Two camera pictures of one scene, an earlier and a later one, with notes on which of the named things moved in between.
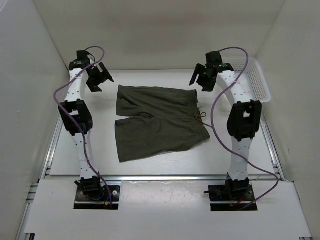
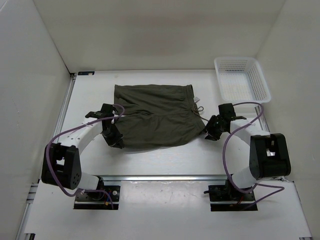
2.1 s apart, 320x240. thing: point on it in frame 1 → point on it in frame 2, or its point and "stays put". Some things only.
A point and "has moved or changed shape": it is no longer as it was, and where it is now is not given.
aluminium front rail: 165,178 stays put
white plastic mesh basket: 253,79 stays put
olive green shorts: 169,119 has moved or changed shape
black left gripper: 103,76 → 117,140
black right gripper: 199,70 → 212,134
